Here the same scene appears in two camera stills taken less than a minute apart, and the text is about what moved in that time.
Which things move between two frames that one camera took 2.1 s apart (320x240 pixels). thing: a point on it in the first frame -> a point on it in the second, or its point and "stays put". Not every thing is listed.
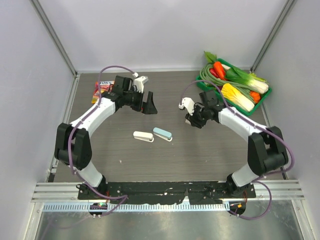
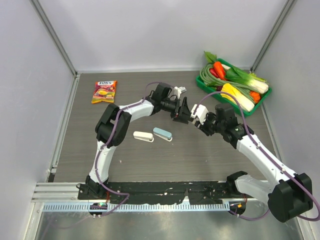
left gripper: x=148 y=107 -> x=184 y=115
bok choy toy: x=249 y=80 stays put
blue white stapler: x=162 y=134 stays put
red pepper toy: x=212 y=72 stays put
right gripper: x=193 y=120 -> x=203 y=127
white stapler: x=144 y=136 stays put
